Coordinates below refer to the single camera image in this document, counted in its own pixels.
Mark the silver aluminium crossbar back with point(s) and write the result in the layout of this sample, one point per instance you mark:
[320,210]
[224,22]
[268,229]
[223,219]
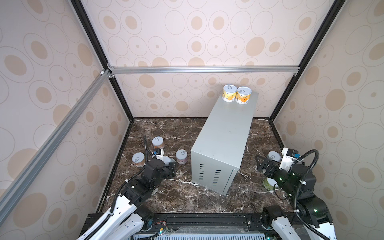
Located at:
[207,70]

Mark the pink label can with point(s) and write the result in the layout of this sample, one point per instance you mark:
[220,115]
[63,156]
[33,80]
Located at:
[181,156]

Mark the teal label can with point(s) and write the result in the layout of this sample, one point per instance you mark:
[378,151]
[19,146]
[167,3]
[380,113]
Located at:
[275,156]

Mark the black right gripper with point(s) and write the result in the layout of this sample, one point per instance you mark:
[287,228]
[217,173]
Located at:
[275,167]

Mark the yellow orange label can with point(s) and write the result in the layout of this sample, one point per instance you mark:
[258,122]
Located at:
[243,95]

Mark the green label can right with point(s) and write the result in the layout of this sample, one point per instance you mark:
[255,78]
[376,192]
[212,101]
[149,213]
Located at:
[269,184]

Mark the black corner frame post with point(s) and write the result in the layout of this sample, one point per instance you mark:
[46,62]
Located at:
[324,28]
[97,47]

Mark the orange fruit label can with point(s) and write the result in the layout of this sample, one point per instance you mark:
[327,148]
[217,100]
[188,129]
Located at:
[139,159]

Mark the brown label can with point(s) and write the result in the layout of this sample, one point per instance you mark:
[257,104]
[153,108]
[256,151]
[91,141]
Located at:
[158,142]

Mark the black corner frame post right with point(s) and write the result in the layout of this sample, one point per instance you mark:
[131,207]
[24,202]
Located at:
[324,28]

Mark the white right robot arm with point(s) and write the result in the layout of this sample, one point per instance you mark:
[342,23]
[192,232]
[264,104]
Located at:
[298,183]

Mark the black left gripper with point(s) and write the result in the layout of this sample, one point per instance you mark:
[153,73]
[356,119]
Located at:
[170,169]

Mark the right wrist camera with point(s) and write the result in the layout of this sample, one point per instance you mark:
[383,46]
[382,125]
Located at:
[290,157]

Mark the silver aluminium rail left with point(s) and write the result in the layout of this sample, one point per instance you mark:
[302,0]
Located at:
[20,185]

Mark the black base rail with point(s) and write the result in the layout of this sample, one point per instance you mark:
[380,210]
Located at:
[271,219]

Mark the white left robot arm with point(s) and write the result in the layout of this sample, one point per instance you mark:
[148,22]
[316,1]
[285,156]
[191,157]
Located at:
[129,204]

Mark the black corner frame post left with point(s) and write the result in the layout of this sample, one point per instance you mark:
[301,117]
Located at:
[97,47]

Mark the grey metal cabinet box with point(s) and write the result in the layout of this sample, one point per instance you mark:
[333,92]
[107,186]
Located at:
[217,153]

